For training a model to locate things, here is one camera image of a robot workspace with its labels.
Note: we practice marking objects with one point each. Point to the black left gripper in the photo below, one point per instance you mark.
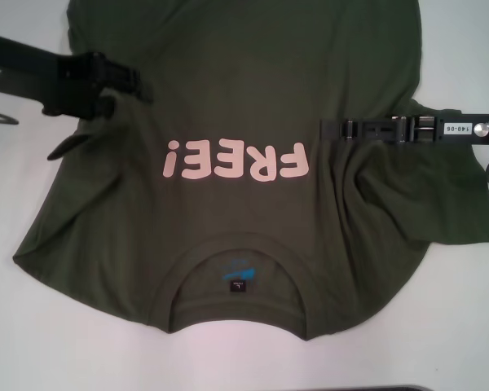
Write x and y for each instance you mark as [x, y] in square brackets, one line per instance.
[73, 85]

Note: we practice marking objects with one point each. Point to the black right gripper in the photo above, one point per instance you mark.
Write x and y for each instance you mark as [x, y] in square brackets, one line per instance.
[432, 130]

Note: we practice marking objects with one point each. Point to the dark green FREE t-shirt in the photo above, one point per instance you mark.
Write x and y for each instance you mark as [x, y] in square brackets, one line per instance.
[248, 81]

